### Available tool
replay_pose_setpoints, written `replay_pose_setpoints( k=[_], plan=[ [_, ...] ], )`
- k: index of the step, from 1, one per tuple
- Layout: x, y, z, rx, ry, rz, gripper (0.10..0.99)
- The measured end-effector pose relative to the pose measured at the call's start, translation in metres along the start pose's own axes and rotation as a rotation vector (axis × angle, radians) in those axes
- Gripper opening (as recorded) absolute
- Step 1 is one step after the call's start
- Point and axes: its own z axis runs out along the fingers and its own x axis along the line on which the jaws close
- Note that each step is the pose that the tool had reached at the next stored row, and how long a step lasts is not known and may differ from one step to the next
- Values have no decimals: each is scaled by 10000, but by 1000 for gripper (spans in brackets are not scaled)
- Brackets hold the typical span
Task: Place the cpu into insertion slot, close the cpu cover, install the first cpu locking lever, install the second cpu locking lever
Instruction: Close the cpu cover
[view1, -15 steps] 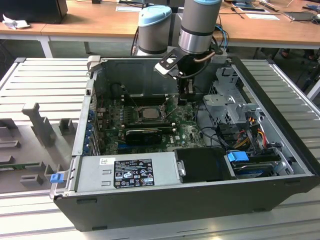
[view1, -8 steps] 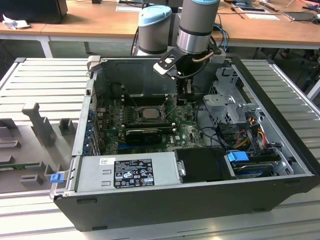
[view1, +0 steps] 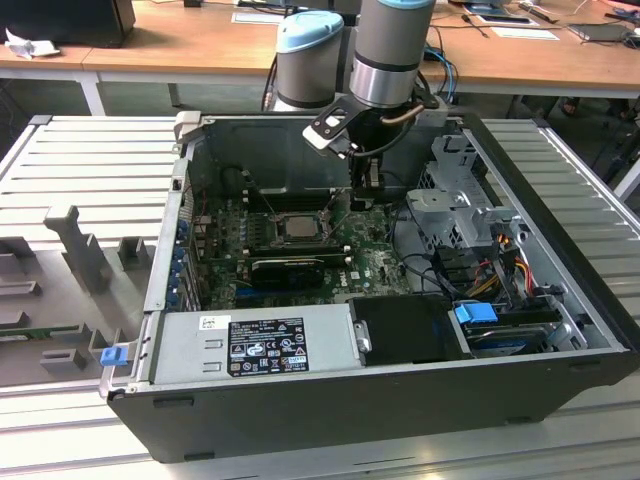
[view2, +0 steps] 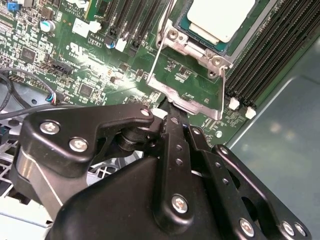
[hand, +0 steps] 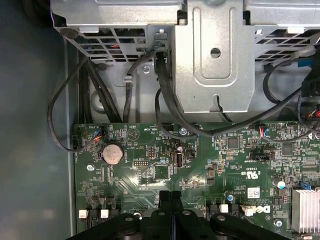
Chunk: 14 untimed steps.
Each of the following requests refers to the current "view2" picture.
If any CPU with silver top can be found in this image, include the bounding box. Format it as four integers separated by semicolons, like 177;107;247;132
174;0;272;55

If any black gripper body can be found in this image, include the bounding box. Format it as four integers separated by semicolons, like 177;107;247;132
45;157;243;240

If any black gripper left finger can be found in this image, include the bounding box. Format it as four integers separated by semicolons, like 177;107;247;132
9;97;197;231

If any metal socket cover frame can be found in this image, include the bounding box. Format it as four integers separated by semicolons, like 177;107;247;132
145;41;232;121

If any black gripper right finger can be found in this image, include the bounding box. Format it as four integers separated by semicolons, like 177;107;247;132
175;105;314;240

